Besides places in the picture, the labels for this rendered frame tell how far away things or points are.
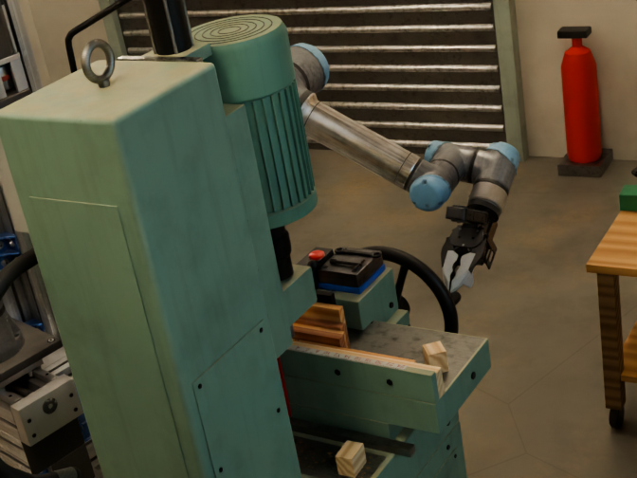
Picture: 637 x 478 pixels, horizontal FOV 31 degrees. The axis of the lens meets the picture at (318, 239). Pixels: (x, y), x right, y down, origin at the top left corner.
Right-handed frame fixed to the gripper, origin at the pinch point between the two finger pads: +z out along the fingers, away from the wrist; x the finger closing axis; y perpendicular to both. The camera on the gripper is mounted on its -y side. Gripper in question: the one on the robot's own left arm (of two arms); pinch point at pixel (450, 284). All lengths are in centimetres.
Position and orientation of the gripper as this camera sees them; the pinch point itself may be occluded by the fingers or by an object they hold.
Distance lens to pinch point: 228.5
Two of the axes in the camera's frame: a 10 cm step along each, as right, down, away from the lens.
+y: 3.9, 5.5, 7.4
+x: -8.4, -1.0, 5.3
